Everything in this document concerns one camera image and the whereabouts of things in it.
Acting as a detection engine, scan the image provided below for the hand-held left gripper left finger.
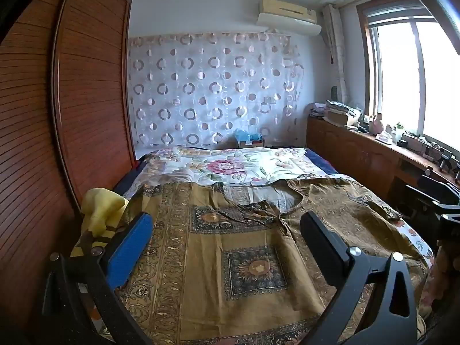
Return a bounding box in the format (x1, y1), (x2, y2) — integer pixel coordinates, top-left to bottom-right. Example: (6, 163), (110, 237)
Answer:
(41, 211), (155, 345)

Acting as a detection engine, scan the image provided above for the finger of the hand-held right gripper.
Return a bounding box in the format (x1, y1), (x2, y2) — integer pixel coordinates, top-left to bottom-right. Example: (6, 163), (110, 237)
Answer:
(405, 184), (442, 220)

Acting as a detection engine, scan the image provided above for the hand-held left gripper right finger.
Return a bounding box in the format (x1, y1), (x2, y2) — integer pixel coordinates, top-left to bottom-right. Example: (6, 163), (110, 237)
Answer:
(300, 211), (419, 345)

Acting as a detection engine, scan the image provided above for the brown patterned shirt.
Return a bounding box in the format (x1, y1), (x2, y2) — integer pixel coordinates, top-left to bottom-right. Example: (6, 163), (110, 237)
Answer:
(118, 176), (430, 345)

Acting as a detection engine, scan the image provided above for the orange fruit print bedsheet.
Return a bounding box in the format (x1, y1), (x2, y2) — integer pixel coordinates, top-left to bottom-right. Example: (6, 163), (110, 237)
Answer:
(392, 219), (436, 270)

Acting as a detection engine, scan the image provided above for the yellow plush toy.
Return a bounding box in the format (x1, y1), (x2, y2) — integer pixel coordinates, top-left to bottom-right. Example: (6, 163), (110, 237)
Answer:
(70, 187), (130, 259)

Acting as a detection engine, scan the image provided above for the long wooden cabinet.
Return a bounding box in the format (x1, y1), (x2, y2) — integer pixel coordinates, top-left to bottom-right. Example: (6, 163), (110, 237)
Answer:
(306, 113), (460, 202)

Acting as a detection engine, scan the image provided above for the floral quilt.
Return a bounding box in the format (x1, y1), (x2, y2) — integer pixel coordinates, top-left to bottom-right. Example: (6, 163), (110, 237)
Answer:
(122, 147), (340, 202)

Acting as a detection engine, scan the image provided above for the window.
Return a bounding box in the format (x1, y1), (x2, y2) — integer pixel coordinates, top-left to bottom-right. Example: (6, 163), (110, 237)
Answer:
(356, 0), (460, 159)

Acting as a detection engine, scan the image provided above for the pile of papers and books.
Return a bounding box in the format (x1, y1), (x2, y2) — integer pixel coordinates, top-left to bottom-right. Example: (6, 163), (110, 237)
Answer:
(309, 99), (363, 127)

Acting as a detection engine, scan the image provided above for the wooden slatted wardrobe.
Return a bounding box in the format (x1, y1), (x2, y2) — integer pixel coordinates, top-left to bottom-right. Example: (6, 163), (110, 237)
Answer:
(0, 0), (139, 345)

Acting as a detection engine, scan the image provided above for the white patterned window curtain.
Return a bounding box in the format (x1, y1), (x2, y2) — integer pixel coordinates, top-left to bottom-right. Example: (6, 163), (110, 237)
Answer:
(321, 3), (349, 105)

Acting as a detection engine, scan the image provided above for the sheer circle pattern curtain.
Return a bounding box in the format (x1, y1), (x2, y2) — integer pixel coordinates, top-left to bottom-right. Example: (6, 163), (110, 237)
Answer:
(126, 30), (306, 149)

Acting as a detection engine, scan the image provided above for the wall air conditioner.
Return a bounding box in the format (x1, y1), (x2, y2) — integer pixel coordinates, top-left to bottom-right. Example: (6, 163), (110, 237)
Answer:
(255, 0), (322, 37)

